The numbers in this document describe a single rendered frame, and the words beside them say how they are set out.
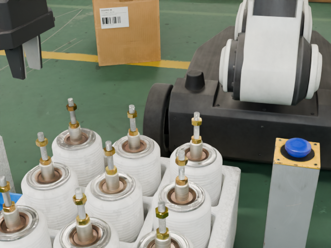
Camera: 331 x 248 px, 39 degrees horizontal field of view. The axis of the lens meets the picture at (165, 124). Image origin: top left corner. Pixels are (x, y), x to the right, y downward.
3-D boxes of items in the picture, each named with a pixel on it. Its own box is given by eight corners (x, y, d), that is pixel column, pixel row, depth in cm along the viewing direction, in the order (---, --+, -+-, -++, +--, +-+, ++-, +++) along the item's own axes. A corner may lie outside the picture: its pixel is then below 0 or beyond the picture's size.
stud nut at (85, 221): (75, 219, 68) (74, 215, 68) (85, 215, 69) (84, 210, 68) (80, 227, 67) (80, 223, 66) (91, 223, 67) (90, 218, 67)
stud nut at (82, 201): (71, 199, 66) (70, 195, 66) (82, 195, 67) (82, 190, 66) (77, 207, 65) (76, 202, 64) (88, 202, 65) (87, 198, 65)
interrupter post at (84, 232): (74, 238, 69) (71, 221, 68) (87, 229, 71) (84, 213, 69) (84, 246, 68) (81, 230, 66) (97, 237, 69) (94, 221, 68)
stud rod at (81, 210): (80, 228, 69) (73, 188, 65) (86, 226, 69) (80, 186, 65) (82, 232, 68) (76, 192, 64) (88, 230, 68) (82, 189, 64)
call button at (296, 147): (284, 145, 78) (285, 135, 76) (310, 148, 77) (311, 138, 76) (283, 160, 74) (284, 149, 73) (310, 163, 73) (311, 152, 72)
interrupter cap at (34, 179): (31, 165, 85) (30, 162, 84) (73, 163, 85) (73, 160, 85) (22, 193, 78) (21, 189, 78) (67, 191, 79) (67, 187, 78)
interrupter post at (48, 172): (43, 173, 83) (40, 158, 81) (56, 173, 83) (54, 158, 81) (40, 182, 81) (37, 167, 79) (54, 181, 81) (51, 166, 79)
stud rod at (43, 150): (46, 168, 81) (38, 131, 77) (51, 168, 81) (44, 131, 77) (43, 171, 81) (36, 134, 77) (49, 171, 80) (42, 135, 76)
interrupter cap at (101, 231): (49, 238, 69) (49, 235, 69) (90, 212, 74) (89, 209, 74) (80, 266, 65) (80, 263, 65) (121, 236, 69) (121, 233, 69)
